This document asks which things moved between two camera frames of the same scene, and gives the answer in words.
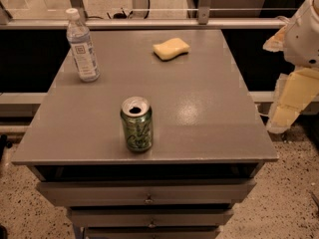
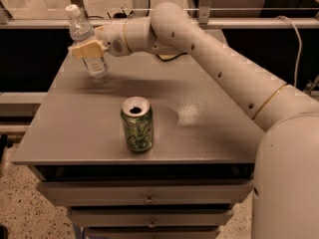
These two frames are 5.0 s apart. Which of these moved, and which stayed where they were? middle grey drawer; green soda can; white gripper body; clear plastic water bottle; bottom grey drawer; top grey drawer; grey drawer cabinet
Moved: white gripper body; clear plastic water bottle
Stayed: middle grey drawer; bottom grey drawer; top grey drawer; green soda can; grey drawer cabinet
